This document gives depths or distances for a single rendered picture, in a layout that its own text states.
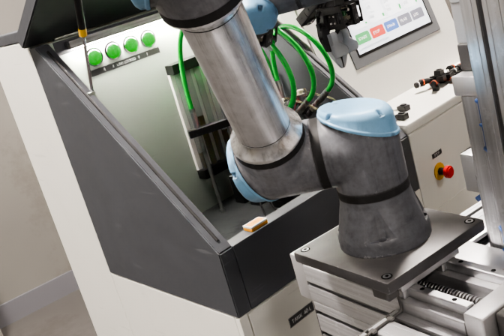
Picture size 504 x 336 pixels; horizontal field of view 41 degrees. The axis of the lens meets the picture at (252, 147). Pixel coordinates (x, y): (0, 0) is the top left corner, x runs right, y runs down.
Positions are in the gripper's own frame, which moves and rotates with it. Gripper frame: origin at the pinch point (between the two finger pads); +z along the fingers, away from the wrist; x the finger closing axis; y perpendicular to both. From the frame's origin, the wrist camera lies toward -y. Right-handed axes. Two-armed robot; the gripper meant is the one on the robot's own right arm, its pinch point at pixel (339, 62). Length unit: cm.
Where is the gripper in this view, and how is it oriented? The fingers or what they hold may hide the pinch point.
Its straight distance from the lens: 164.6
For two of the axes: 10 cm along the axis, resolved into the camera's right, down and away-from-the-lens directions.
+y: 6.5, 0.3, -7.6
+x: 7.2, -3.7, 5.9
